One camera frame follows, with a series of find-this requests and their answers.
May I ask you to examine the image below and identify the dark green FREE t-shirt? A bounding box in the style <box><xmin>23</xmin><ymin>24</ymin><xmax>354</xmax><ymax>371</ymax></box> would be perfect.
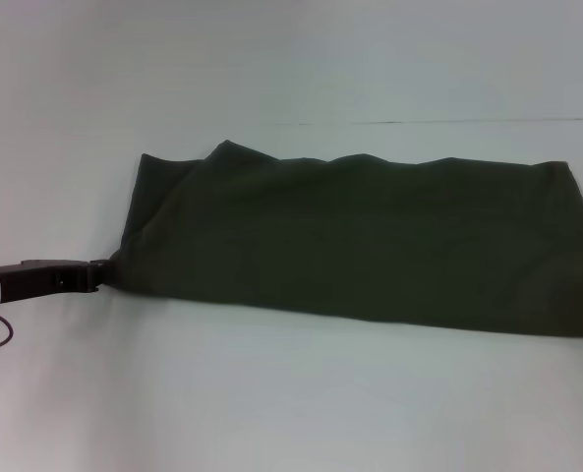
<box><xmin>108</xmin><ymin>140</ymin><xmax>583</xmax><ymax>339</ymax></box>

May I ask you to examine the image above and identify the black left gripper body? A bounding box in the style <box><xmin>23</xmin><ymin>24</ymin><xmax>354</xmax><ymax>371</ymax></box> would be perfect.
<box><xmin>0</xmin><ymin>258</ymin><xmax>95</xmax><ymax>305</ymax></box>

